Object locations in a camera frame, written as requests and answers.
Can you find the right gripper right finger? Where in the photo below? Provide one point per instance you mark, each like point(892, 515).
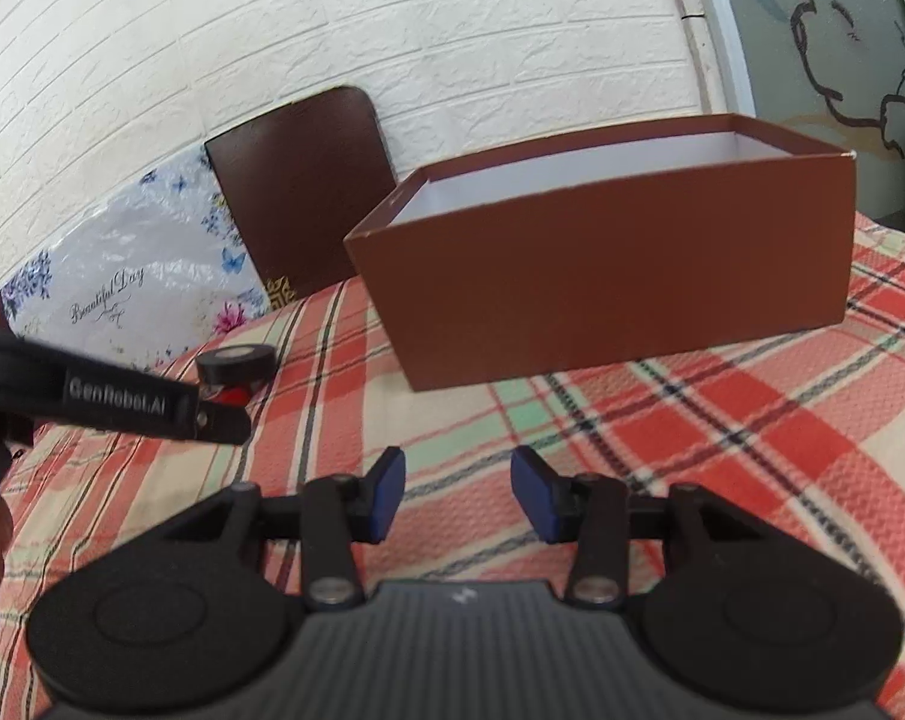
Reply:
point(602, 518)

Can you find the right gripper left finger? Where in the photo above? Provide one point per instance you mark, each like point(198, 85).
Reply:
point(324, 520)

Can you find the red tape roll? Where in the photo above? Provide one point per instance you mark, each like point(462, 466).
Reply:
point(228, 395)

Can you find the black tape roll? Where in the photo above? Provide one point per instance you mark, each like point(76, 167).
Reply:
point(243, 365)

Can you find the floral plastic pillow bag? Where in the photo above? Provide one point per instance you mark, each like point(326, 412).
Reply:
point(158, 270)

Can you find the red plaid bed cloth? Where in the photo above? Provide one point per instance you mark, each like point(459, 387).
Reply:
point(806, 431)

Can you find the brown cardboard shoe box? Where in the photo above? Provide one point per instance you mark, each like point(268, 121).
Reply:
point(609, 244)

